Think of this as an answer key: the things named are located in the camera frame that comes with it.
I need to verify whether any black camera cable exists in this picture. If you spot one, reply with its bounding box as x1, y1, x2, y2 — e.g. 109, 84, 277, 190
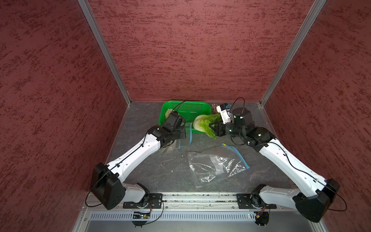
84, 100, 189, 208
228, 97, 348, 212

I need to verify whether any aluminium left corner post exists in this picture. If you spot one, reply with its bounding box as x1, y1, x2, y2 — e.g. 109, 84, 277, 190
78, 0, 132, 106

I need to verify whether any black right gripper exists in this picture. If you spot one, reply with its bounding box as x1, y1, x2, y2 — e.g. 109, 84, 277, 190
209, 118, 245, 137

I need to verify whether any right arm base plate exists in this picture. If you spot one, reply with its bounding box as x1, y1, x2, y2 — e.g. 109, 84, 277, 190
236, 193, 277, 210

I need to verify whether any clear zipper bag blue seal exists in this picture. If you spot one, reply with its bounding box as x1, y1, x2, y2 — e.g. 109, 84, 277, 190
165, 123, 193, 153

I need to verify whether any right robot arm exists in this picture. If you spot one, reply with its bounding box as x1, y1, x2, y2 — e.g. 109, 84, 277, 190
209, 103, 340, 222

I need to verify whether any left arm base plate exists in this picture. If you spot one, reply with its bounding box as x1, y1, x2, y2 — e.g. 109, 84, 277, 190
123, 193, 163, 210

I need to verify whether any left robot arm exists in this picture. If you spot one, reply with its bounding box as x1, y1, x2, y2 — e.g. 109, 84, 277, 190
90, 111, 186, 210

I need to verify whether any black left camera cable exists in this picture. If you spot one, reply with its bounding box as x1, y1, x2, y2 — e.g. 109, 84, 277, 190
84, 100, 189, 208

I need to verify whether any aluminium right corner post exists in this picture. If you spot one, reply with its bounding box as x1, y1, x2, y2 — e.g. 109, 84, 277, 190
260, 0, 327, 107

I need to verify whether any chinese cabbage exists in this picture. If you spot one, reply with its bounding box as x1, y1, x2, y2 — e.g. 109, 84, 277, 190
193, 114, 221, 139
165, 108, 173, 120

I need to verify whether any perforated white cable tray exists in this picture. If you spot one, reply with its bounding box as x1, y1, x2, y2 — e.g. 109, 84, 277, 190
89, 211, 256, 222

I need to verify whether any green plastic perforated basket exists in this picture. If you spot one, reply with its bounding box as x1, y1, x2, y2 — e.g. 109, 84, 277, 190
158, 101, 212, 136

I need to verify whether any black right camera cable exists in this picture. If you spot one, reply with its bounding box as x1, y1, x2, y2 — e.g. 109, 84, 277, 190
228, 97, 348, 212

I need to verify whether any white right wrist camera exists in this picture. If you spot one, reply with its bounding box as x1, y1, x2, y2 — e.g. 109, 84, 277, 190
216, 103, 232, 124

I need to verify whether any spare clear zipper bag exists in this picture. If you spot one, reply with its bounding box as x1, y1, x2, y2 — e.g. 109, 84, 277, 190
187, 143, 250, 188

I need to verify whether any aluminium corner post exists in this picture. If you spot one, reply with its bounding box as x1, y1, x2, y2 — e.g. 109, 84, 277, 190
78, 0, 132, 106
260, 0, 327, 107

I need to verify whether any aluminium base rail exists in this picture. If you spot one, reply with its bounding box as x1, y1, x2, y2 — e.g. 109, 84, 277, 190
83, 191, 318, 212

